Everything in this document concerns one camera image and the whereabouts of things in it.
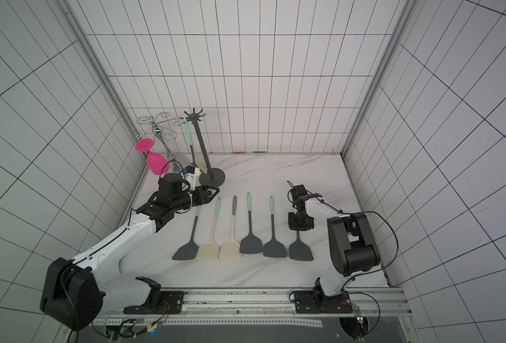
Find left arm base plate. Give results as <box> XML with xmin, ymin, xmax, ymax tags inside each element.
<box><xmin>123</xmin><ymin>291</ymin><xmax>184</xmax><ymax>315</ymax></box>

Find pink plastic wine glass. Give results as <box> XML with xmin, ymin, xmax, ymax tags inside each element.
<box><xmin>135</xmin><ymin>139</ymin><xmax>170</xmax><ymax>176</ymax></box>

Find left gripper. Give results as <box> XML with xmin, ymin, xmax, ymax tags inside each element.
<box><xmin>172</xmin><ymin>184</ymin><xmax>220</xmax><ymax>211</ymax></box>

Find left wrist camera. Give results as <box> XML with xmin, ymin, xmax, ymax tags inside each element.
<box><xmin>183</xmin><ymin>165</ymin><xmax>202</xmax><ymax>190</ymax></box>

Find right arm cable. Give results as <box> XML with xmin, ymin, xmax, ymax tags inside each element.
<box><xmin>346</xmin><ymin>209</ymin><xmax>400</xmax><ymax>340</ymax></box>

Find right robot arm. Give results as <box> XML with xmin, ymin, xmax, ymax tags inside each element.
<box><xmin>288</xmin><ymin>185</ymin><xmax>381</xmax><ymax>313</ymax></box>

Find beige spatula grey handle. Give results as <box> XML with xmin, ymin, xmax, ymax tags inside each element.
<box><xmin>219</xmin><ymin>195</ymin><xmax>242</xmax><ymax>260</ymax></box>

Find grey utensil green handle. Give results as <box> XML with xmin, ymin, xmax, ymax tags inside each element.
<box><xmin>240</xmin><ymin>192</ymin><xmax>263</xmax><ymax>254</ymax></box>

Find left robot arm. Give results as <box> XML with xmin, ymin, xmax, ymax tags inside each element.
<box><xmin>40</xmin><ymin>173</ymin><xmax>220</xmax><ymax>332</ymax></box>

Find beige spoon green handle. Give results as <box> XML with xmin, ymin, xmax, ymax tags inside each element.
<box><xmin>184</xmin><ymin>119</ymin><xmax>207</xmax><ymax>172</ymax></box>

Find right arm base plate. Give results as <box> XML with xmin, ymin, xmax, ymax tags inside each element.
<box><xmin>290</xmin><ymin>290</ymin><xmax>353</xmax><ymax>314</ymax></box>

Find beige spatula green handle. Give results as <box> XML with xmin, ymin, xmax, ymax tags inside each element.
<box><xmin>196</xmin><ymin>197</ymin><xmax>222</xmax><ymax>261</ymax></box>

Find chrome glass holder stand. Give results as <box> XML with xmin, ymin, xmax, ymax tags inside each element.
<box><xmin>133</xmin><ymin>111</ymin><xmax>190</xmax><ymax>172</ymax></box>

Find grey utensil rack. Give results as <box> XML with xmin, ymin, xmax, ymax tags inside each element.
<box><xmin>182</xmin><ymin>108</ymin><xmax>225</xmax><ymax>187</ymax></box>

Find left base cable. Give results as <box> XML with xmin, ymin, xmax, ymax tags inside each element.
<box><xmin>66</xmin><ymin>299</ymin><xmax>171</xmax><ymax>343</ymax></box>

